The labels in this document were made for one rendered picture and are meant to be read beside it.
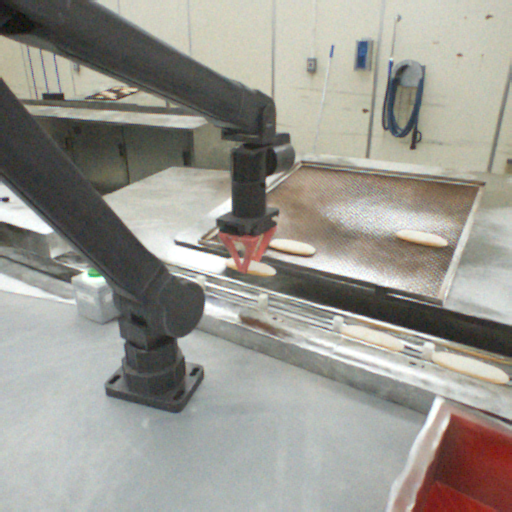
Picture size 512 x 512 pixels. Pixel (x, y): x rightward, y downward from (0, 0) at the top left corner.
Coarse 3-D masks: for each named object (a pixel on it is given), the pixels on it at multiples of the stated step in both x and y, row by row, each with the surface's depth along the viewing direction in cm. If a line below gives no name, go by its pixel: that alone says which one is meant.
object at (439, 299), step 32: (320, 192) 109; (384, 192) 106; (416, 192) 104; (480, 192) 100; (384, 224) 93; (416, 224) 91; (384, 256) 82; (416, 256) 81; (416, 288) 73; (448, 288) 71
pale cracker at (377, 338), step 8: (344, 328) 68; (352, 328) 68; (360, 328) 68; (368, 328) 68; (352, 336) 66; (360, 336) 66; (368, 336) 66; (376, 336) 66; (384, 336) 66; (376, 344) 65; (384, 344) 64; (392, 344) 64; (400, 344) 64
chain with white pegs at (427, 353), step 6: (198, 276) 82; (204, 276) 82; (198, 282) 82; (204, 282) 82; (204, 288) 83; (264, 294) 76; (258, 300) 75; (264, 300) 75; (258, 306) 76; (264, 306) 75; (294, 318) 74; (336, 318) 69; (342, 318) 69; (336, 324) 69; (342, 324) 69; (336, 330) 69; (426, 342) 63; (426, 348) 62; (432, 348) 61; (408, 354) 65; (426, 354) 62; (432, 354) 62
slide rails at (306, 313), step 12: (192, 276) 87; (216, 288) 82; (228, 288) 82; (252, 300) 78; (276, 300) 78; (276, 312) 74; (300, 312) 74; (312, 312) 74; (312, 324) 71; (348, 324) 71; (396, 336) 67; (408, 348) 65; (420, 348) 65; (504, 384) 57
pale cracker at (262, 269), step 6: (240, 258) 76; (228, 264) 75; (234, 264) 74; (252, 264) 74; (258, 264) 74; (264, 264) 74; (252, 270) 72; (258, 270) 72; (264, 270) 72; (270, 270) 72
